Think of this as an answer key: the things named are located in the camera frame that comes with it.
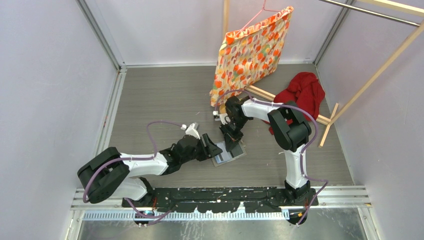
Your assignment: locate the pink wire hanger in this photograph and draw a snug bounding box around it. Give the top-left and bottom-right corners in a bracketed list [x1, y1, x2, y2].
[240, 0, 280, 30]

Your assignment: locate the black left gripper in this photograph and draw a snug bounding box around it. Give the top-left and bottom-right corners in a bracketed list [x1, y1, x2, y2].
[180, 133, 222, 165]

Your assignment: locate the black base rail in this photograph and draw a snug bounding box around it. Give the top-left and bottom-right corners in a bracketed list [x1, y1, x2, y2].
[131, 186, 318, 214]

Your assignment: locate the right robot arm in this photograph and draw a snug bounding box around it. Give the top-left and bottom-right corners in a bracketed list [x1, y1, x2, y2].
[220, 96, 312, 205]

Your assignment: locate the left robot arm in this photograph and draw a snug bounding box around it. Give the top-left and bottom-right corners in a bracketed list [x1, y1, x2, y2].
[77, 133, 223, 207]

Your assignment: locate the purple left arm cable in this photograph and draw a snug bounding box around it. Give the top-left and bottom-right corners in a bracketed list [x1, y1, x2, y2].
[82, 120, 188, 226]

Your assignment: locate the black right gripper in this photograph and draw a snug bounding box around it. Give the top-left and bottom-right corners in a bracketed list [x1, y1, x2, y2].
[219, 116, 250, 152]

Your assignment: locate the red cloth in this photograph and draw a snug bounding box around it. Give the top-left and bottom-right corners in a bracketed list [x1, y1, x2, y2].
[273, 72, 325, 120]

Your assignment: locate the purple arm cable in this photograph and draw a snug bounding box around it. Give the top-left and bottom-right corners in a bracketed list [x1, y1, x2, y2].
[82, 120, 188, 226]
[213, 89, 329, 226]

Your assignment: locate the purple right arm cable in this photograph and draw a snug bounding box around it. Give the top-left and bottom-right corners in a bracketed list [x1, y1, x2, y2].
[213, 89, 329, 226]

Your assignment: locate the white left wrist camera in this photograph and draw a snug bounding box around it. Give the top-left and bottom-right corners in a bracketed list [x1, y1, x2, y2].
[180, 122, 200, 140]

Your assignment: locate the white magnetic stripe card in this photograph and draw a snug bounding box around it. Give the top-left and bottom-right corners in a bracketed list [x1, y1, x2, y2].
[215, 141, 233, 164]

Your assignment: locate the black card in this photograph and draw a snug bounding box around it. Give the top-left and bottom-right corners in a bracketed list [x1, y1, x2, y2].
[230, 142, 246, 158]

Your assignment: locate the taupe leather card holder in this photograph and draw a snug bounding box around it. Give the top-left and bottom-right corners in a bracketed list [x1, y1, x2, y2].
[211, 141, 247, 167]

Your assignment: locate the tan oval tray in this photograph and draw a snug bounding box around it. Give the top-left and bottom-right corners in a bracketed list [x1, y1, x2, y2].
[217, 103, 227, 114]

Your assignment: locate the wooden rack frame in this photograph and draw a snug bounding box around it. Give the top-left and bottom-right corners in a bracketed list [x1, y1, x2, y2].
[222, 0, 424, 148]

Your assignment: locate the metal rod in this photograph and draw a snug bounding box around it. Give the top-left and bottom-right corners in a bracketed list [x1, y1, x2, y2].
[320, 0, 420, 27]

